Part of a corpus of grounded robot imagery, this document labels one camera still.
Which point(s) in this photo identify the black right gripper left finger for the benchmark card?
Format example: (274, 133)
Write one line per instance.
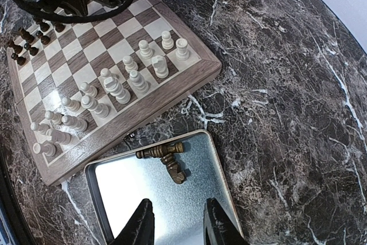
(140, 228)

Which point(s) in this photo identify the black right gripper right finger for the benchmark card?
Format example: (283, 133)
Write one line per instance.
(217, 226)

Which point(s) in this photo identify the dark chess piece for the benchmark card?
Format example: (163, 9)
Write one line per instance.
(44, 27)
(16, 48)
(25, 35)

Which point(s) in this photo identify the dark chess pawn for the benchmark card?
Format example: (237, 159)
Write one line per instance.
(59, 27)
(45, 40)

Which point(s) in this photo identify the metal tray with wooden rim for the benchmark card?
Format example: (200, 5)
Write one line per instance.
(119, 183)

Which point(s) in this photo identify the dark chess pawn corner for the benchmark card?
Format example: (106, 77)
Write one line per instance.
(33, 51)

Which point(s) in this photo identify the brown chess knight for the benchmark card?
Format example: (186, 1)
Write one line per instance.
(174, 168)

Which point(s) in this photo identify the dark chess piece corner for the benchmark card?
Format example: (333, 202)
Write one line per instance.
(19, 59)

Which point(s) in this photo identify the brown chess bishop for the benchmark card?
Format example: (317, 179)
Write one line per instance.
(160, 151)

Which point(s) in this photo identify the wooden chess board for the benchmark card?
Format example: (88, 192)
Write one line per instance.
(138, 48)

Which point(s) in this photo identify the white chess king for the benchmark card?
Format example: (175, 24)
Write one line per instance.
(116, 89)

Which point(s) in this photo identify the white chess queen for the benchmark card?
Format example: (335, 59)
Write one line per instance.
(101, 110)

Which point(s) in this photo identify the white chess rook near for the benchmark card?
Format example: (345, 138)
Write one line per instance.
(46, 148)

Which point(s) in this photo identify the white chess rook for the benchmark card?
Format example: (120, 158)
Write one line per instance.
(182, 52)
(46, 148)

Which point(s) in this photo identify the white chess rook far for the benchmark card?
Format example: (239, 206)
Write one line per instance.
(182, 52)

